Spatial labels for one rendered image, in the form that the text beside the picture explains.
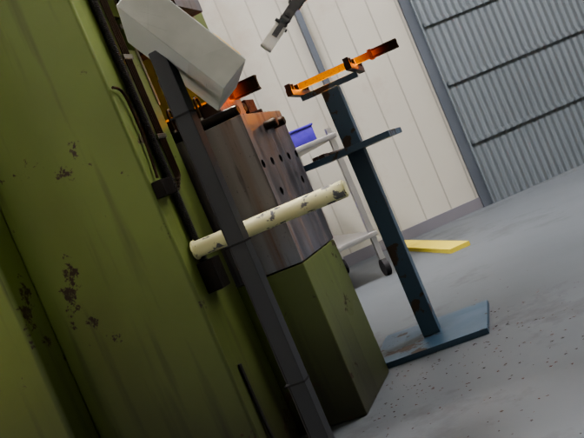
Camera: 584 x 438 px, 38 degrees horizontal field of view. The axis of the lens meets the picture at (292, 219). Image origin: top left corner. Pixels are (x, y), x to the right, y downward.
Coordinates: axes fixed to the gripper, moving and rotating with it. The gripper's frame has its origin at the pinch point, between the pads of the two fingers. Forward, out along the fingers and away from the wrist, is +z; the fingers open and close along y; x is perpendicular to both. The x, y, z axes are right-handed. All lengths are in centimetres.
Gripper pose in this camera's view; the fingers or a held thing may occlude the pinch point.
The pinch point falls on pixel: (273, 37)
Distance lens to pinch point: 210.6
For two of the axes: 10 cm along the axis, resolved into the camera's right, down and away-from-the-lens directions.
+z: -5.2, 8.4, -1.7
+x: -8.3, -5.4, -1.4
